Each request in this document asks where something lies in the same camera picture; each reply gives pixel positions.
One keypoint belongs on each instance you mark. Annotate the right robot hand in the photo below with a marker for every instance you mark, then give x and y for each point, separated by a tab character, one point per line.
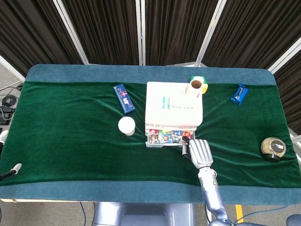
201	153

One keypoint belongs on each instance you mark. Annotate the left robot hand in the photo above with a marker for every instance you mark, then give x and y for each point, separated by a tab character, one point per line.
14	170

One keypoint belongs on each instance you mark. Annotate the clear drawer with colourful packets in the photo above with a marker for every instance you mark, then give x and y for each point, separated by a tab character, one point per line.
164	137

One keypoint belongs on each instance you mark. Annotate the green yellow white box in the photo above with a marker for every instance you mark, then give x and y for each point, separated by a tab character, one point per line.
205	87

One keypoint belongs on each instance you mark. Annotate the blue toothpaste box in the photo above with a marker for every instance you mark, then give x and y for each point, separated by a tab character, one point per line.
123	99

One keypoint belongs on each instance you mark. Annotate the black power adapter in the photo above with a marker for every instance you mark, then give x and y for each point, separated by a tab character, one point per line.
5	115

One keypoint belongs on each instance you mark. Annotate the blue snack packet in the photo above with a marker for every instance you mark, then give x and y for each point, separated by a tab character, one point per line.
239	94

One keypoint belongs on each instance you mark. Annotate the round jar with black lid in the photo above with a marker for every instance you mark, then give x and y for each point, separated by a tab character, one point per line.
272	148

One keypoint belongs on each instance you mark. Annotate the green velvet cloth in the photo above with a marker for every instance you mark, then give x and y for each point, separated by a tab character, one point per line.
82	146

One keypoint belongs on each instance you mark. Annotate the white floral paper cup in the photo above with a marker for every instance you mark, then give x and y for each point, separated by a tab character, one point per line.
126	124

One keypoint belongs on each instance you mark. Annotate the grey-blue robot torso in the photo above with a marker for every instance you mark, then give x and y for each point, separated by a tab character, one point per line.
143	214

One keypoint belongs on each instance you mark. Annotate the blue table cover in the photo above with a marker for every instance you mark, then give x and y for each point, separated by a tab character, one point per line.
94	73

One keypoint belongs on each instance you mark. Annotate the white plastic drawer unit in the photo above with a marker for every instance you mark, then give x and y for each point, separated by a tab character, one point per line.
174	113

